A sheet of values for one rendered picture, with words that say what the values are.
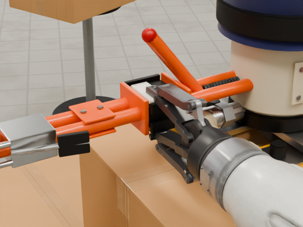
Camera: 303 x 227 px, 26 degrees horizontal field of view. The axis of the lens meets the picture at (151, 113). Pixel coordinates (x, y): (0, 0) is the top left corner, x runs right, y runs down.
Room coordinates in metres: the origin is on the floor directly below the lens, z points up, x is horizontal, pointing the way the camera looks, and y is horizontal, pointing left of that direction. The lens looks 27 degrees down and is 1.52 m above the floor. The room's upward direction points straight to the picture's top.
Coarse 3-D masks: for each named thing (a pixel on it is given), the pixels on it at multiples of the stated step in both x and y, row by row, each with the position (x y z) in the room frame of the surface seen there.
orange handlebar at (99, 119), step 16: (208, 80) 1.01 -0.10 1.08; (240, 80) 1.00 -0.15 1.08; (208, 96) 0.95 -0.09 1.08; (224, 96) 0.97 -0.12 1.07; (64, 112) 0.89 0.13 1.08; (80, 112) 0.88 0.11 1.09; (96, 112) 0.88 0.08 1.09; (112, 112) 0.88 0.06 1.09; (128, 112) 0.89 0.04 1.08; (64, 128) 0.84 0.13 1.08; (80, 128) 0.84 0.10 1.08; (96, 128) 0.85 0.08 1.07; (112, 128) 0.87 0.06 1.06
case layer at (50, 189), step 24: (24, 168) 1.60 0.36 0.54; (48, 168) 1.60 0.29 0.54; (72, 168) 1.60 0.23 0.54; (0, 192) 1.48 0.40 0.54; (24, 192) 1.48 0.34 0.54; (48, 192) 1.48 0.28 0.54; (72, 192) 1.48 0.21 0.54; (0, 216) 1.37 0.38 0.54; (24, 216) 1.37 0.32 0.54; (48, 216) 1.37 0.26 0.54; (72, 216) 1.37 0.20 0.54
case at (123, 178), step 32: (128, 128) 1.09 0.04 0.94; (96, 160) 1.00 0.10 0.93; (128, 160) 0.97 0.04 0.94; (160, 160) 0.97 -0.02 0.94; (96, 192) 1.01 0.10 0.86; (128, 192) 0.89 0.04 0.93; (160, 192) 0.87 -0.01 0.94; (192, 192) 0.87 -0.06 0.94; (96, 224) 1.02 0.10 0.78; (128, 224) 0.89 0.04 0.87; (160, 224) 0.80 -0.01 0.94; (192, 224) 0.79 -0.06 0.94; (224, 224) 0.79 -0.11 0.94
